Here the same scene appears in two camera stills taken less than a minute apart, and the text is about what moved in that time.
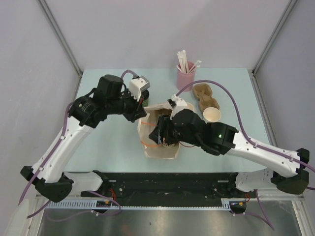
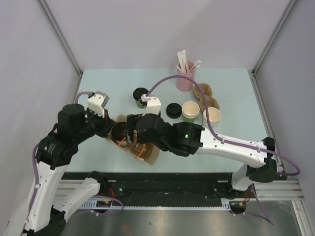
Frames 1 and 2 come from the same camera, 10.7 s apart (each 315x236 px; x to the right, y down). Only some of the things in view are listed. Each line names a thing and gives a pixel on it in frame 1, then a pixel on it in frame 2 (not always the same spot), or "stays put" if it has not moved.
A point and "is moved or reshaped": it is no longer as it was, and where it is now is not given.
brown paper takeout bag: (147, 122) is moved or reshaped
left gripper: (138, 111) -> (107, 123)
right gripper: (163, 130) -> (131, 120)
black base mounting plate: (170, 185) stays put
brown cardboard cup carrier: (203, 92) stays put
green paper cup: (145, 103) is moved or reshaped
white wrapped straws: (183, 66) stays put
